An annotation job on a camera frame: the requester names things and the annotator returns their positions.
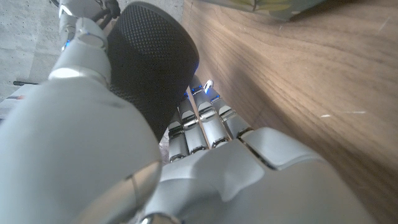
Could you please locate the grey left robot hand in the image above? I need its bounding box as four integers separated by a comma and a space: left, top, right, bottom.
0, 17, 379, 224

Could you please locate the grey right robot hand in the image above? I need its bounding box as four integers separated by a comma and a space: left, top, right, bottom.
58, 0, 103, 51

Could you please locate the black cylindrical speaker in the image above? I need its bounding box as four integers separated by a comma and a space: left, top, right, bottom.
105, 1, 200, 142

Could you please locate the floral teal tissue box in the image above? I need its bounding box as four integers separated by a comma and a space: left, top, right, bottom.
201, 0, 327, 21

